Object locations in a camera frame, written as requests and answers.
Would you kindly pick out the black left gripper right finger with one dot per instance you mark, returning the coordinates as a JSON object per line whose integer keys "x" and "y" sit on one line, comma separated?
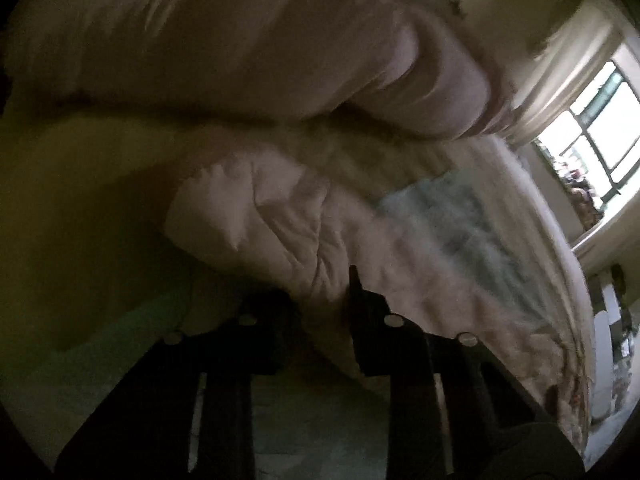
{"x": 456, "y": 412}

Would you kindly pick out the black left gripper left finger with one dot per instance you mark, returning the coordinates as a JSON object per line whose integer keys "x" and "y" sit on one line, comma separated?
{"x": 183, "y": 411}

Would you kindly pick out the pink quilted coat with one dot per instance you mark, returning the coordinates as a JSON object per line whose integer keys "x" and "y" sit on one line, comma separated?
{"x": 456, "y": 237}

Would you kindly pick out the floral bed sheet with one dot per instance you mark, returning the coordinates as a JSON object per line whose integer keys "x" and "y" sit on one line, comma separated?
{"x": 224, "y": 300}

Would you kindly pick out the stuffed toys on windowsill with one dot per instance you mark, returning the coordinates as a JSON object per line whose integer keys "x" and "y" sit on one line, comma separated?
{"x": 581, "y": 194}

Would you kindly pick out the pink rolled duvet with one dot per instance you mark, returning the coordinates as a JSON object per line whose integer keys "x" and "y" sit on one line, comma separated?
{"x": 412, "y": 63}

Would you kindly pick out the left cream curtain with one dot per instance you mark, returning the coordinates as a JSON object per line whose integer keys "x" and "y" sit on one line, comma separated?
{"x": 574, "y": 56}

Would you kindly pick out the window with dark frame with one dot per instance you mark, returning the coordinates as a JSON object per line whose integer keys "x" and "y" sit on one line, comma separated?
{"x": 594, "y": 143}

